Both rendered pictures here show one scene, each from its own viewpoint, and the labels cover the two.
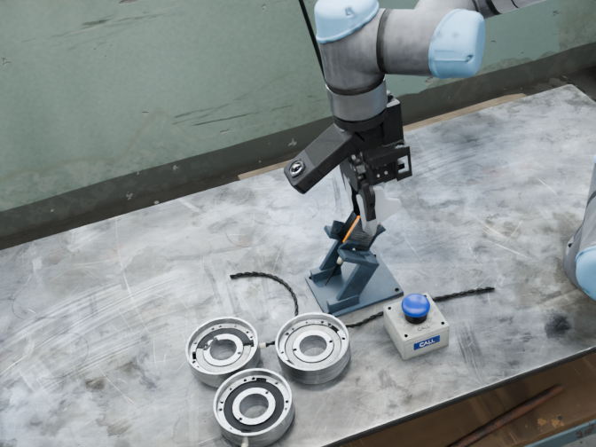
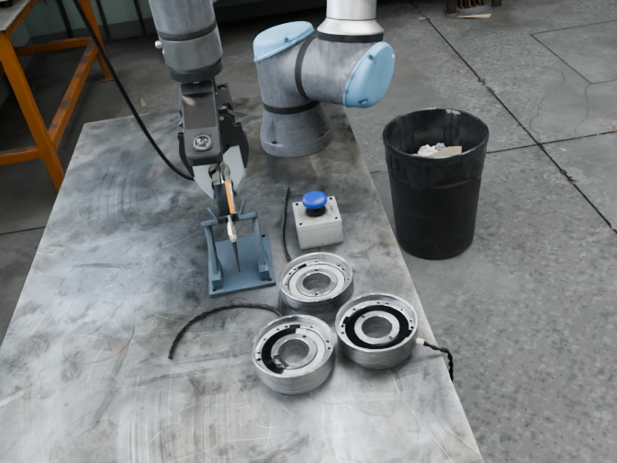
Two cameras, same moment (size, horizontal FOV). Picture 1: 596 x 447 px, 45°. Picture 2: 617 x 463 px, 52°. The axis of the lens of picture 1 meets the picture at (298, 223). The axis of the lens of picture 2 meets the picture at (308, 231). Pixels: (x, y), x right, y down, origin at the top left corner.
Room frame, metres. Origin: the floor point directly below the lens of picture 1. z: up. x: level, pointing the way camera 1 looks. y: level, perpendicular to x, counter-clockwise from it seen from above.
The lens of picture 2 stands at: (0.54, 0.66, 1.41)
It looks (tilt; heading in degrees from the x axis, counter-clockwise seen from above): 36 degrees down; 281
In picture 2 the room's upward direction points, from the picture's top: 8 degrees counter-clockwise
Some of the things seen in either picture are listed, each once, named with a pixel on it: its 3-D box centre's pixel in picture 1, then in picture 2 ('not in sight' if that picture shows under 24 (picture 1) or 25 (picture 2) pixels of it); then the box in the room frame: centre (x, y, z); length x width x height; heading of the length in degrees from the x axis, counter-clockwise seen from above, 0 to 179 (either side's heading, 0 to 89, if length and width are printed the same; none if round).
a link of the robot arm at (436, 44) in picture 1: (435, 36); not in sight; (0.77, -0.19, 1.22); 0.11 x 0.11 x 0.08; 62
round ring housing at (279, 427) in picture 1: (254, 409); (376, 331); (0.58, 0.09, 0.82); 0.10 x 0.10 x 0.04
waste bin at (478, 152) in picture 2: not in sight; (434, 186); (0.43, -1.16, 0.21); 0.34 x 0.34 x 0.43
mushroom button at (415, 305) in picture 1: (415, 313); (316, 208); (0.68, -0.15, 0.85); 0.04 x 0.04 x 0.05
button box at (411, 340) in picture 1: (419, 324); (317, 220); (0.68, -0.15, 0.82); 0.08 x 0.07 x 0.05; 103
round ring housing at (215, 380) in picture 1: (223, 353); (294, 355); (0.68, 0.13, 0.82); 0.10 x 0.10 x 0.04
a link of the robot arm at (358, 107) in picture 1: (356, 93); (189, 46); (0.80, -0.10, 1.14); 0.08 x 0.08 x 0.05
